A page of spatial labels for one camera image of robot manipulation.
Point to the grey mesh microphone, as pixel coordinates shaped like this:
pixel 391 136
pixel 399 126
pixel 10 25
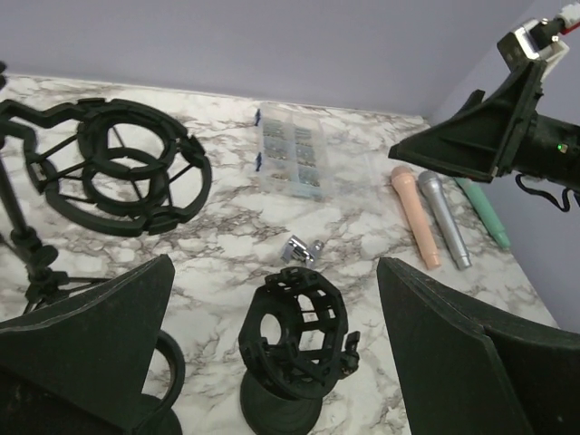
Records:
pixel 432 189

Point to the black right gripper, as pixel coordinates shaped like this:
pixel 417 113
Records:
pixel 480 141

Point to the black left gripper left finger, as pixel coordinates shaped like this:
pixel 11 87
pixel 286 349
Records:
pixel 80 364

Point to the clear plastic screw box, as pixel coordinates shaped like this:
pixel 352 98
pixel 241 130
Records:
pixel 301 155

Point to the silver metal bracket part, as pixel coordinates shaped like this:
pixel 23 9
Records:
pixel 297 249

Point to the black clip round base stand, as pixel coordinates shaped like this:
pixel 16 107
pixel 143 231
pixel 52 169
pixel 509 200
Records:
pixel 156 415

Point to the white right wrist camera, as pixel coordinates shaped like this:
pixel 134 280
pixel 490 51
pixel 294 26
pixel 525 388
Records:
pixel 540 40

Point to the mint green microphone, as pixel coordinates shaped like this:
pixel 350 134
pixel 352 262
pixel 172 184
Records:
pixel 487 214

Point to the black shock mount round stand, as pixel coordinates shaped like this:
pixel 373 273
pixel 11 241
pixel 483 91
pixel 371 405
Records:
pixel 296 345

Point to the black tripod microphone stand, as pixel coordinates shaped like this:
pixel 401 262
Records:
pixel 117 191

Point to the peach pink microphone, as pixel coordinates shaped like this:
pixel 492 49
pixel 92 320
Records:
pixel 404 184

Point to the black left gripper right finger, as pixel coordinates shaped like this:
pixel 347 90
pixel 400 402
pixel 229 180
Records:
pixel 467 367

